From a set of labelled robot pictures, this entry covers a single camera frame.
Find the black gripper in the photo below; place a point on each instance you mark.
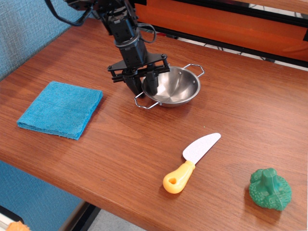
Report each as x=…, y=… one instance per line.
x=138, y=62

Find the small stainless steel wok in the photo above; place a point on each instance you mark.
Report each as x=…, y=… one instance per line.
x=175, y=88

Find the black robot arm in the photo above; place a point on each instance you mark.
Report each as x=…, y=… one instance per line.
x=121, y=21

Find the folded blue cloth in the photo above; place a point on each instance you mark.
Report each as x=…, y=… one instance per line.
x=61, y=109

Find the green plastic toy broccoli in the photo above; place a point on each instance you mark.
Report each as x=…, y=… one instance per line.
x=269, y=190

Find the orange object bottom left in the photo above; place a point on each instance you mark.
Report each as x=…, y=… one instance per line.
x=17, y=226

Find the toy knife yellow handle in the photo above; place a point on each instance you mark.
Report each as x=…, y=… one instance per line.
x=175, y=181

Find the orange panel black frame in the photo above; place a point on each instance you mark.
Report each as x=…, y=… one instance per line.
x=274, y=29

